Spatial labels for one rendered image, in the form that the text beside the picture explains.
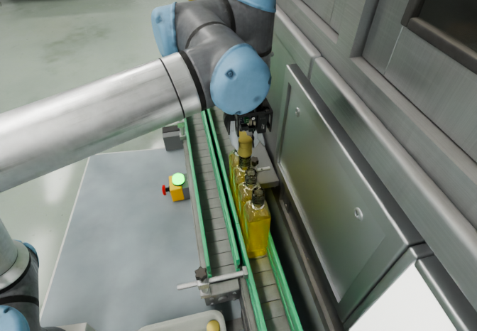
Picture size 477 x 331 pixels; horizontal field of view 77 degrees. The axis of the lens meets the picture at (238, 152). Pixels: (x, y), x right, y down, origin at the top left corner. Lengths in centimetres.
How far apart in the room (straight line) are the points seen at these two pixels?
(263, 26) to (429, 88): 25
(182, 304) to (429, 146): 78
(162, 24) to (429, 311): 50
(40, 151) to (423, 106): 44
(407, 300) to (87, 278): 88
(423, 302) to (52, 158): 46
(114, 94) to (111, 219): 87
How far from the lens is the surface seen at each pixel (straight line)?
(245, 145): 69
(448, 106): 42
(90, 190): 129
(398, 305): 52
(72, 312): 107
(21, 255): 78
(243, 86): 34
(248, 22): 49
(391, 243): 48
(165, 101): 34
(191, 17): 44
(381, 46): 51
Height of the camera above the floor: 167
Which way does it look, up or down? 45 degrees down
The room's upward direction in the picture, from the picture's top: straight up
